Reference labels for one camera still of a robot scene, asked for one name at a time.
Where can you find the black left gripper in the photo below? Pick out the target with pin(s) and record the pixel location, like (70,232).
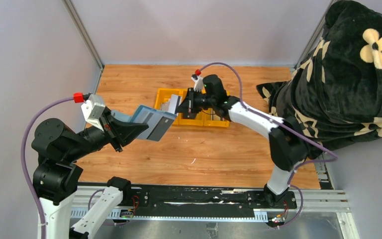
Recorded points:
(119,131)

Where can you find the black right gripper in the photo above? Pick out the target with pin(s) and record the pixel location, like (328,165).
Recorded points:
(188,105)

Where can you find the white striped credit card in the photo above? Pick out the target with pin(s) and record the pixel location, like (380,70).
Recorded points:
(171,104)

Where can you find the blue leather card holder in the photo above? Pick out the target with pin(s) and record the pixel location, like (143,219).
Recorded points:
(149,123)

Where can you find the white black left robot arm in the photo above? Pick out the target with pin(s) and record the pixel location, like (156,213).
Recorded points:
(56,178)

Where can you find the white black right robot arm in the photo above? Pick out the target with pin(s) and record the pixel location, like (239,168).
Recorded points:
(287,149)

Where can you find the black floral fleece blanket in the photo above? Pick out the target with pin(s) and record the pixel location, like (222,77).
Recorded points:
(336,91)

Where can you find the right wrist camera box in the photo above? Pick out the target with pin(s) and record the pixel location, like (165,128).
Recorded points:
(198,81)

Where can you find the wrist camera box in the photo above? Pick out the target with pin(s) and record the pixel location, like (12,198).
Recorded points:
(92,108)
(198,81)

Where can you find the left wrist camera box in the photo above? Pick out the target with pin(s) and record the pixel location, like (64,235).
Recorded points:
(92,108)

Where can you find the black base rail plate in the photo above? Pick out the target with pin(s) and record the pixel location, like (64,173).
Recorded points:
(202,202)

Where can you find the aluminium frame post left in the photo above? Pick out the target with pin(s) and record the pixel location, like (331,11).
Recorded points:
(70,7)

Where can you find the aluminium frame post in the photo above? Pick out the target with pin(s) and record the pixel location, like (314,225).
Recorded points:
(312,40)
(70,7)

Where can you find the aluminium frame post right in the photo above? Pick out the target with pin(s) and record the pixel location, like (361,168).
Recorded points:
(312,40)

